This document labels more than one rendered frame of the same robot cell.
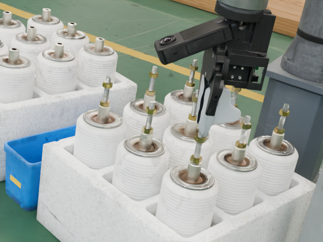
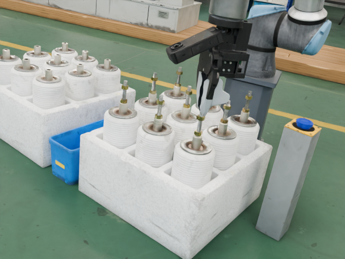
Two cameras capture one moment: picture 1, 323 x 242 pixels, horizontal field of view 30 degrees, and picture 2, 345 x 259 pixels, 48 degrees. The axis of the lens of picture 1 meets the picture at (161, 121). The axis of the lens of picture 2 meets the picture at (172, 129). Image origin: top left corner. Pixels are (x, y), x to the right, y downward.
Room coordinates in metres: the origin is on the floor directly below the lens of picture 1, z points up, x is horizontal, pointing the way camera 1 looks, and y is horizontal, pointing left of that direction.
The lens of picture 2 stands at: (0.08, 0.10, 0.66)
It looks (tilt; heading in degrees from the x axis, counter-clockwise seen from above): 25 degrees down; 353
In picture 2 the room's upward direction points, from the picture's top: 8 degrees clockwise
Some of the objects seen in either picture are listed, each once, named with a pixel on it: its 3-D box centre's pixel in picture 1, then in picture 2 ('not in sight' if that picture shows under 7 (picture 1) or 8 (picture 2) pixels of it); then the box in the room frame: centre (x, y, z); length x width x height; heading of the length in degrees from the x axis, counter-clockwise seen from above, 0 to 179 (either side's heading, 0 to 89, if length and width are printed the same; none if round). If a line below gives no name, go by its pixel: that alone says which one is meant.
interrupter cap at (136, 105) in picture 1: (147, 107); (151, 103); (1.11, 0.03, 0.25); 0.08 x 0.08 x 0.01
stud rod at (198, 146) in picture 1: (198, 149); (199, 125); (0.86, -0.07, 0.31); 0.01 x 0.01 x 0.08
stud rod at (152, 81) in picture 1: (152, 84); (153, 85); (1.11, 0.03, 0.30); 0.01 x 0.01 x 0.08
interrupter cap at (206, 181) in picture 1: (192, 177); (195, 146); (0.86, -0.07, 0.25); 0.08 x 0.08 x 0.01
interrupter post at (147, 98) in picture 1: (148, 102); (152, 98); (1.11, 0.03, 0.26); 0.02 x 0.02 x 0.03
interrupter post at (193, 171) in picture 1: (193, 171); (196, 142); (0.86, -0.07, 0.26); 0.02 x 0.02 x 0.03
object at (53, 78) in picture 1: (55, 91); (79, 98); (1.31, 0.26, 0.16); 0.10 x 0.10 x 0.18
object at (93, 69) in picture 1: (94, 84); (105, 92); (1.39, 0.18, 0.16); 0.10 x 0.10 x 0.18
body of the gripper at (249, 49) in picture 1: (236, 45); (224, 47); (0.87, -0.09, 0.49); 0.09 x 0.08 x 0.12; 101
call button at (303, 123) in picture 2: not in sight; (304, 124); (0.89, -0.32, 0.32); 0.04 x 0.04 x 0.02
